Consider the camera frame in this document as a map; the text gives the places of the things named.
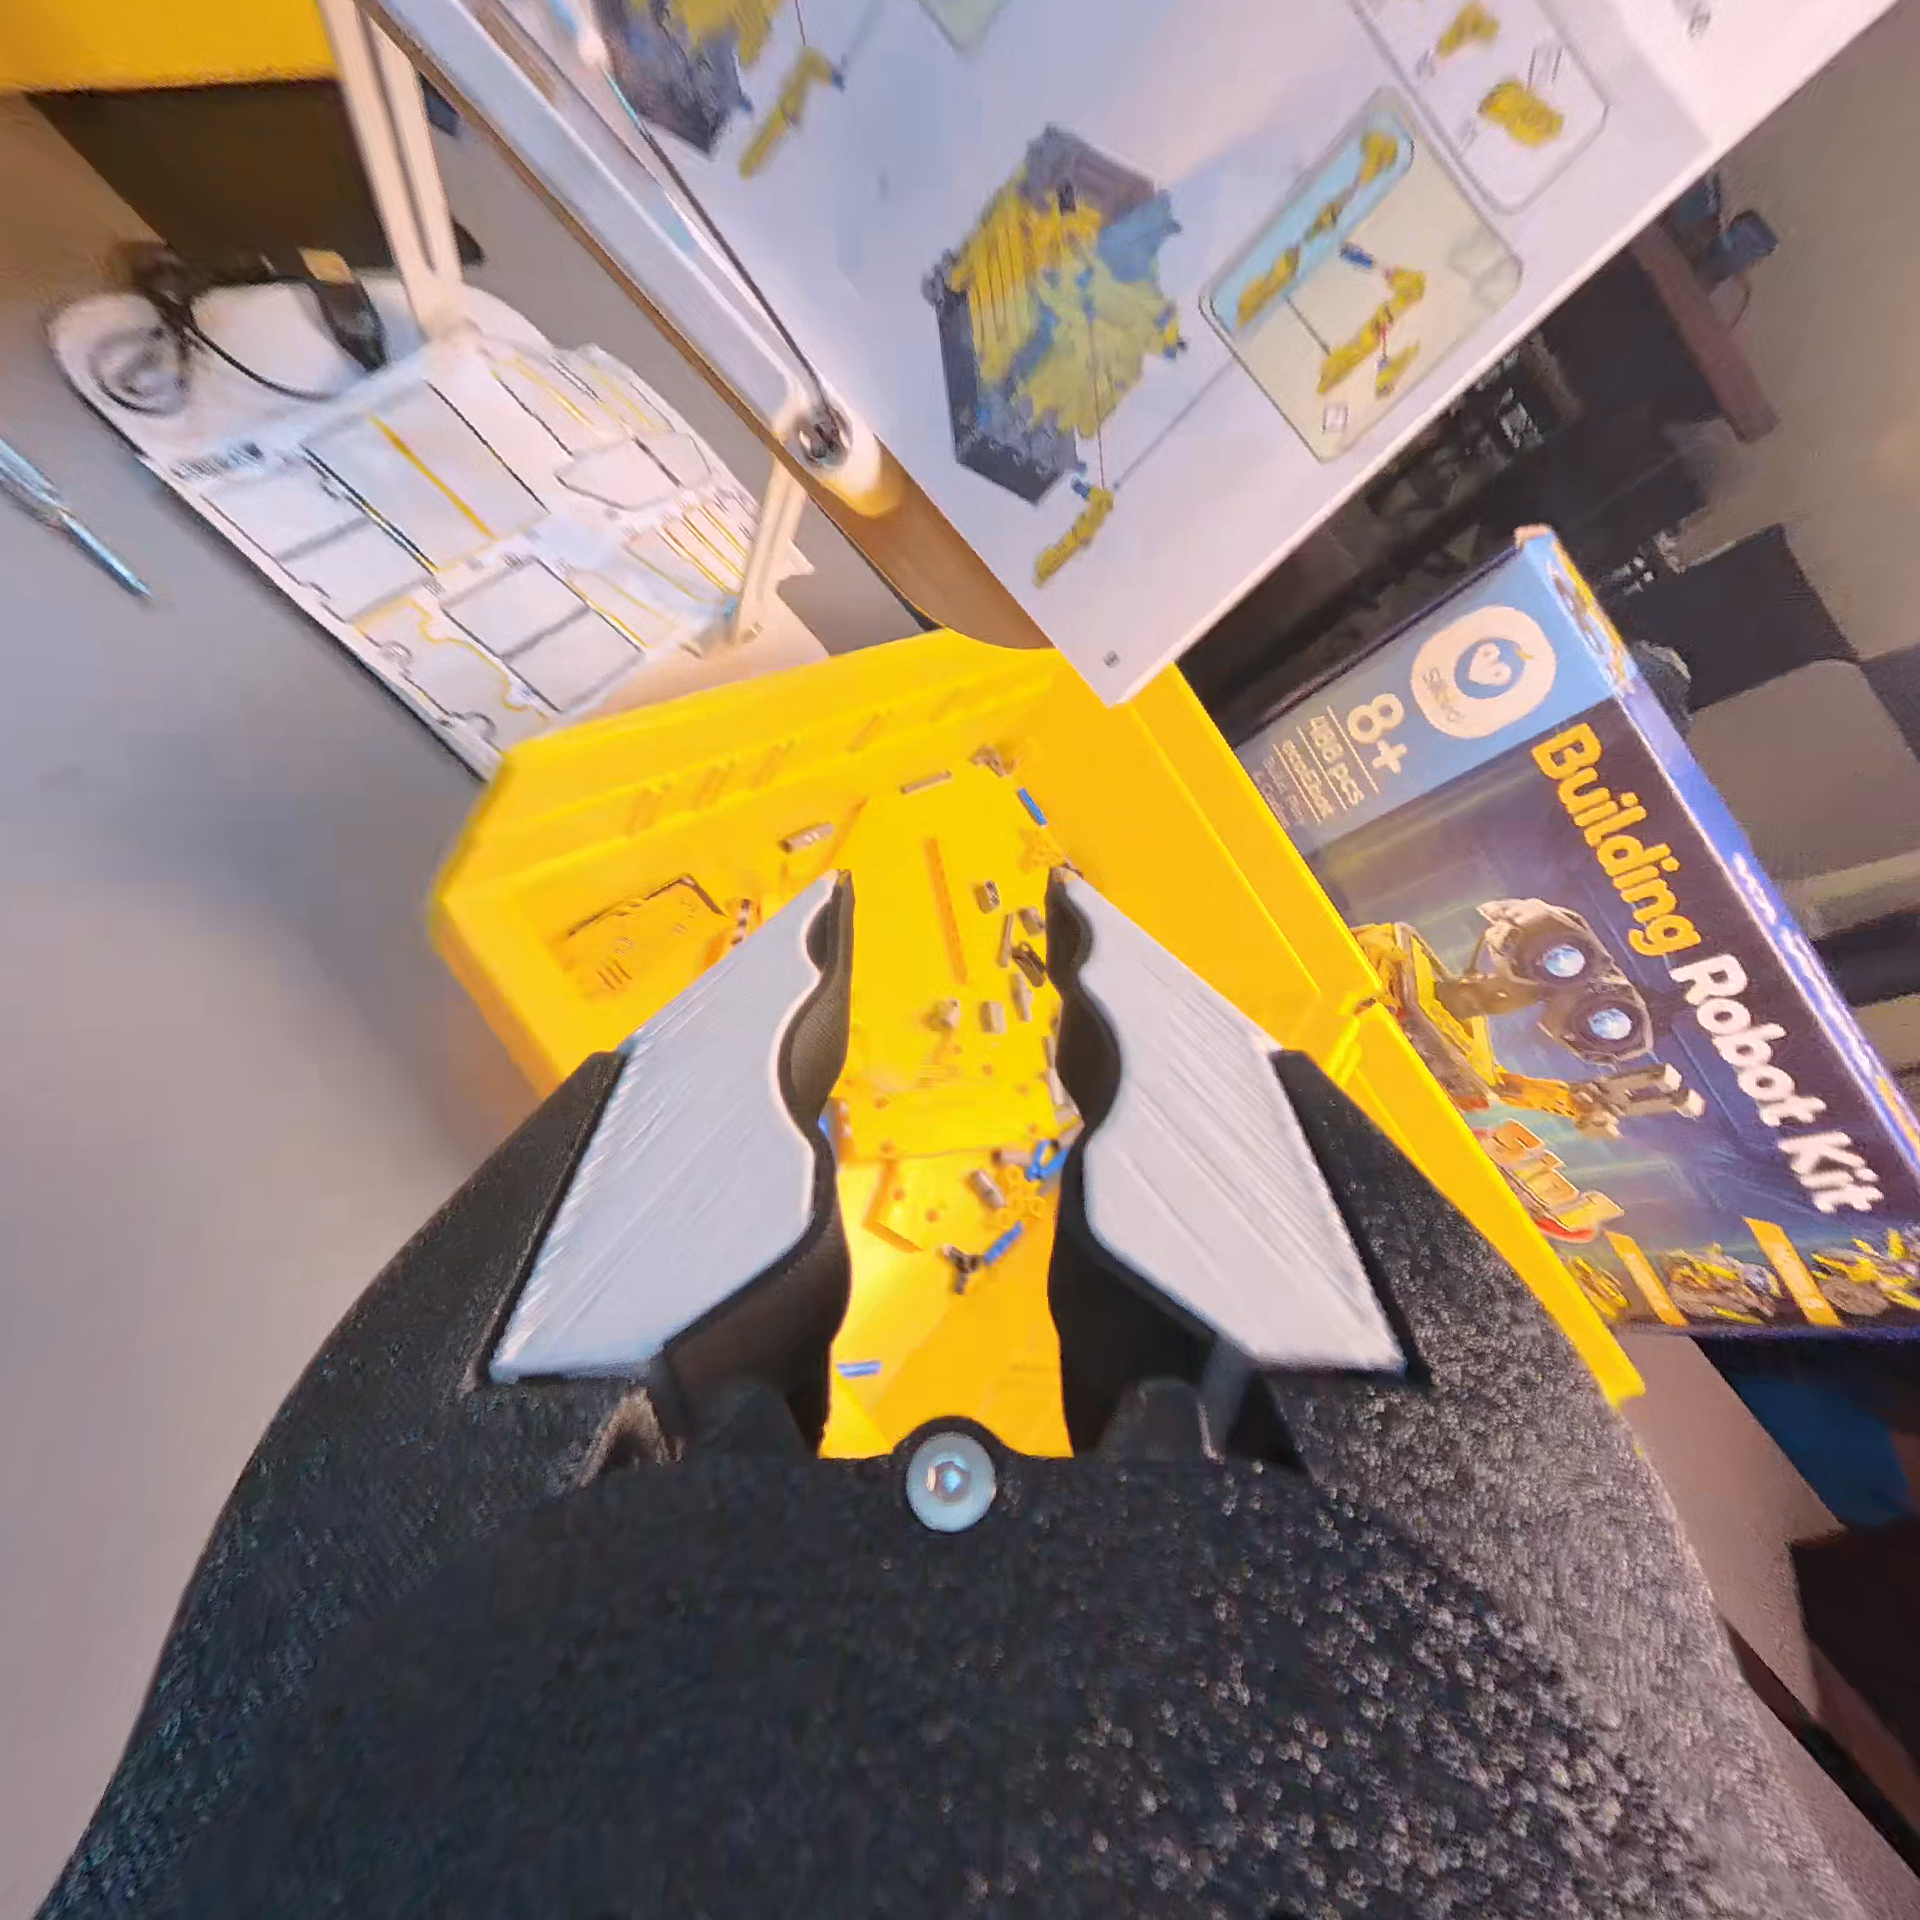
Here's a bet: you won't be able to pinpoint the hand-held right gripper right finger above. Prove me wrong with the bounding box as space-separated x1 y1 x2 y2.
1044 871 1411 1385

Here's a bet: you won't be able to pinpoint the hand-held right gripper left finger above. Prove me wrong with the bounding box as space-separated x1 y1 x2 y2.
487 873 858 1385

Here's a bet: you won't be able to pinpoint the assorted grey blue small parts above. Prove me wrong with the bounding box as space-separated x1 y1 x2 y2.
565 740 1118 1385

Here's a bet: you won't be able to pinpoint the grey desk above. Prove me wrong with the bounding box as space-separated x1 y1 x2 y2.
0 93 1848 1920

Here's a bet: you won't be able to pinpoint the blue robot kit box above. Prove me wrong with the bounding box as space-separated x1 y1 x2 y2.
1236 522 1920 1337

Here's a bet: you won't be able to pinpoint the white sticker sheet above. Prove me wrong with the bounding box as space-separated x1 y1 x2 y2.
158 335 771 775

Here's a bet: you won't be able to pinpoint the white building instruction booklet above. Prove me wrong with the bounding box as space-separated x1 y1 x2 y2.
374 0 1898 705

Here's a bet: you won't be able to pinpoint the small clear-handled screwdriver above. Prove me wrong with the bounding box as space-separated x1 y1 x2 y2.
0 439 150 601

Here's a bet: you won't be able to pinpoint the black USB cable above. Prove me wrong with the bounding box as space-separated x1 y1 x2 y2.
128 248 393 405

